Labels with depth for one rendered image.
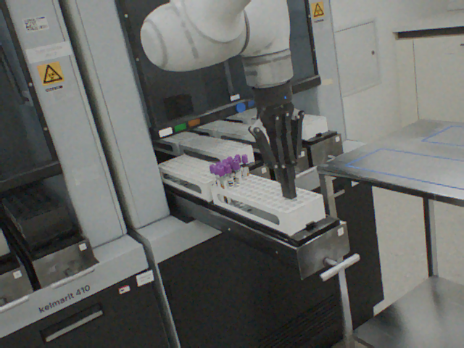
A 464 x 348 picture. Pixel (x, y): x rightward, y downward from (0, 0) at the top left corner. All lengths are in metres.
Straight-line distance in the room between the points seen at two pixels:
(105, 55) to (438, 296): 1.23
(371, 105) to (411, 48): 0.45
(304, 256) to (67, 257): 0.57
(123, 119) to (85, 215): 0.26
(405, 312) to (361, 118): 2.06
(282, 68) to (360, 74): 2.55
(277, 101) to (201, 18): 0.24
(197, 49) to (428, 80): 2.92
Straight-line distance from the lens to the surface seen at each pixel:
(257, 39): 0.87
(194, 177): 1.27
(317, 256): 0.99
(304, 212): 0.98
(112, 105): 1.29
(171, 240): 1.32
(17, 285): 1.23
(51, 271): 1.23
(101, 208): 1.32
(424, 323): 1.60
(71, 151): 1.27
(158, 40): 0.77
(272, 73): 0.90
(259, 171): 1.43
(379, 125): 3.64
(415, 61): 3.63
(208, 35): 0.76
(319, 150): 1.57
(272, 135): 0.96
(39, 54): 1.24
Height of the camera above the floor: 1.26
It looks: 19 degrees down
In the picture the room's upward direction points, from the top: 12 degrees counter-clockwise
